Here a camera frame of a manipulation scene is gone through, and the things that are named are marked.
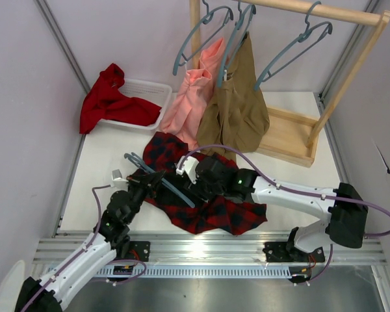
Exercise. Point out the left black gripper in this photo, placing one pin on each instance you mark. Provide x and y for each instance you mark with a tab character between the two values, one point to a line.
142	181

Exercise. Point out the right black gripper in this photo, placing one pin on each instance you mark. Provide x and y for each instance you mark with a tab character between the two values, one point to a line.
184	181

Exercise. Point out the red navy plaid skirt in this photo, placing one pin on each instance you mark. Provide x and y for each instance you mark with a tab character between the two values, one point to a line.
161	154

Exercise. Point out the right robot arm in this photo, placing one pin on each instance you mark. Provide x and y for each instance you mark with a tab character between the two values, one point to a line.
341	216

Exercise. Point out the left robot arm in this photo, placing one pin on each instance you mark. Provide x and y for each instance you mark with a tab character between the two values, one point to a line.
109	242

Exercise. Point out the pink skirt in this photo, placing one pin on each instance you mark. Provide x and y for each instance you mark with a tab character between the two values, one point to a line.
183	117

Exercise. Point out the tan skirt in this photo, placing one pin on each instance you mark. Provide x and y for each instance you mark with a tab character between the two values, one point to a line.
237	115

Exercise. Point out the blue hanger holding tan skirt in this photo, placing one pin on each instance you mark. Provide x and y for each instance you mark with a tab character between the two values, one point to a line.
235	40

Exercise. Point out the red garment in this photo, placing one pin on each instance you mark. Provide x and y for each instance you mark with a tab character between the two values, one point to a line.
105	102

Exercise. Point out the white plastic basket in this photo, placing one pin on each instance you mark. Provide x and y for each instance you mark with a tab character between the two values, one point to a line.
157	93

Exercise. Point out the wooden clothes rack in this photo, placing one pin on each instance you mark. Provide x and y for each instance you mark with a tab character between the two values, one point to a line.
311	46

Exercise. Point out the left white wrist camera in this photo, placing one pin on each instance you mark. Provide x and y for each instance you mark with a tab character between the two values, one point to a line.
118	181

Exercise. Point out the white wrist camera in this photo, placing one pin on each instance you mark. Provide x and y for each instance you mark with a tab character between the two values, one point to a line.
118	181
187	166

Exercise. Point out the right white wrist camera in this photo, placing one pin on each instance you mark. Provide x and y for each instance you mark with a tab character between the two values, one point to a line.
187	166

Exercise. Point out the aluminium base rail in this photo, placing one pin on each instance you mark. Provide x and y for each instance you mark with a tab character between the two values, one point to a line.
206	249

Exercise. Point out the white slotted cable duct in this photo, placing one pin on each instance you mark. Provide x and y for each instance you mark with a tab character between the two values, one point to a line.
207	271

